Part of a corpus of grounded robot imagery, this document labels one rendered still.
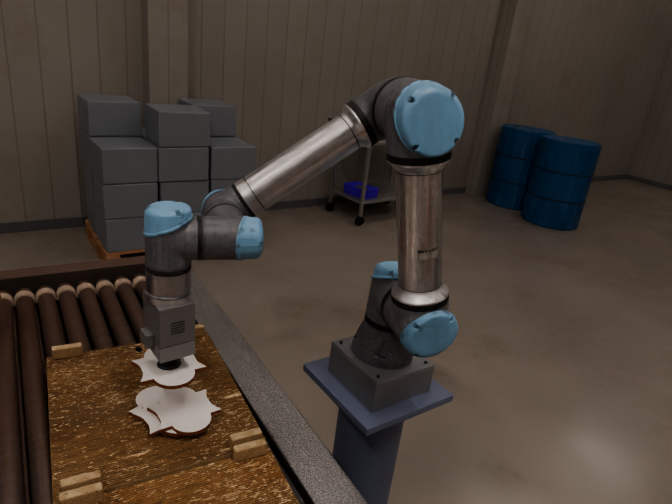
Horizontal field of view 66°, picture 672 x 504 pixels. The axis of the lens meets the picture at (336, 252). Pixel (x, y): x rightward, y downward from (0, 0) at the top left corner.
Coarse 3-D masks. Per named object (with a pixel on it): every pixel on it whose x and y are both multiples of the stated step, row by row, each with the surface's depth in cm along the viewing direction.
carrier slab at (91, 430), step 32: (96, 352) 114; (128, 352) 116; (64, 384) 103; (96, 384) 104; (128, 384) 106; (192, 384) 108; (224, 384) 109; (64, 416) 95; (96, 416) 96; (128, 416) 97; (224, 416) 100; (64, 448) 88; (96, 448) 89; (128, 448) 90; (160, 448) 91; (192, 448) 91; (224, 448) 92; (128, 480) 84
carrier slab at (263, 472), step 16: (208, 464) 89; (224, 464) 89; (240, 464) 89; (256, 464) 90; (272, 464) 90; (160, 480) 84; (176, 480) 85; (192, 480) 85; (208, 480) 85; (224, 480) 86; (240, 480) 86; (256, 480) 86; (272, 480) 87; (112, 496) 80; (128, 496) 81; (144, 496) 81; (160, 496) 81; (176, 496) 82; (192, 496) 82; (208, 496) 82; (224, 496) 83; (240, 496) 83; (256, 496) 84; (272, 496) 84; (288, 496) 84
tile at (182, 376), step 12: (132, 360) 95; (144, 360) 95; (156, 360) 95; (192, 360) 97; (144, 372) 92; (156, 372) 92; (168, 372) 92; (180, 372) 93; (192, 372) 93; (144, 384) 90; (156, 384) 90; (168, 384) 89; (180, 384) 90
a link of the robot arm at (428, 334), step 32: (384, 96) 90; (416, 96) 82; (448, 96) 83; (384, 128) 91; (416, 128) 83; (448, 128) 85; (416, 160) 87; (448, 160) 89; (416, 192) 91; (416, 224) 94; (416, 256) 96; (416, 288) 99; (448, 288) 104; (416, 320) 99; (448, 320) 100; (416, 352) 102
